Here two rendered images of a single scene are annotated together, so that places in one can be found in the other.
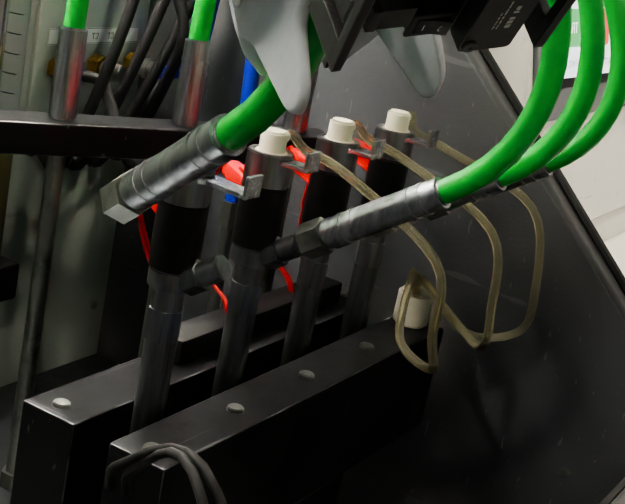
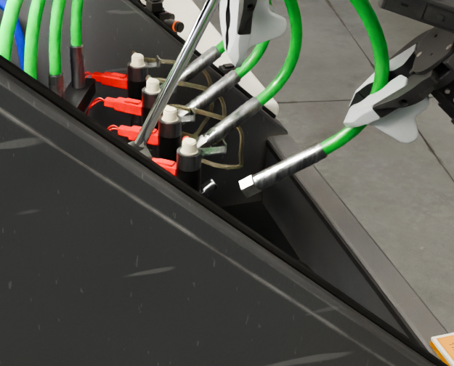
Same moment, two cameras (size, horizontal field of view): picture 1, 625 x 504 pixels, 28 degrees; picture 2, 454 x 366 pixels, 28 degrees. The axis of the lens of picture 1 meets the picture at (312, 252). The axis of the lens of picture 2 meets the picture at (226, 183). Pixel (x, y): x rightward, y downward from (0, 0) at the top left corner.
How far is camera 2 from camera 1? 0.78 m
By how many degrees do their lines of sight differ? 46
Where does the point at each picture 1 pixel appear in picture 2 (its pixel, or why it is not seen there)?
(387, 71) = (88, 30)
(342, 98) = (65, 52)
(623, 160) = not seen: outside the picture
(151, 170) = (282, 174)
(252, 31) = (375, 121)
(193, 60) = (61, 85)
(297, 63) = (414, 130)
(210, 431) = not seen: hidden behind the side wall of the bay
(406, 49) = not seen: hidden behind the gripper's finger
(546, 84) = (298, 46)
